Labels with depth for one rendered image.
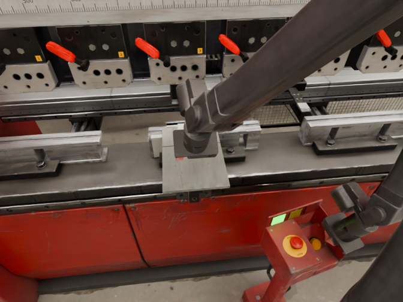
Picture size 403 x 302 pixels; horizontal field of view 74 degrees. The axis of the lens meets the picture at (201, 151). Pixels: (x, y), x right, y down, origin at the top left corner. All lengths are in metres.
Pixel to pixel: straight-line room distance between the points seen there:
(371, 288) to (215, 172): 0.54
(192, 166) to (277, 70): 0.49
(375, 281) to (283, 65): 0.22
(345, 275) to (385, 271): 1.59
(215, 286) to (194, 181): 1.01
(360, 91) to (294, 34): 1.08
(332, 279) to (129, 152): 1.34
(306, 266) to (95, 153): 0.76
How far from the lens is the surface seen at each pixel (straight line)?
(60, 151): 1.01
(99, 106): 1.17
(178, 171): 0.75
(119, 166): 0.97
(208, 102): 0.43
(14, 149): 1.06
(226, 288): 1.65
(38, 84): 0.84
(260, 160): 0.97
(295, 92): 1.11
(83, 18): 0.73
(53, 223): 1.14
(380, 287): 0.28
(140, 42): 0.69
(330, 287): 1.80
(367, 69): 0.95
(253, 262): 1.67
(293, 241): 0.89
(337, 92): 1.32
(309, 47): 0.30
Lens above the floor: 1.57
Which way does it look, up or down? 45 degrees down
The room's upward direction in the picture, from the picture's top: straight up
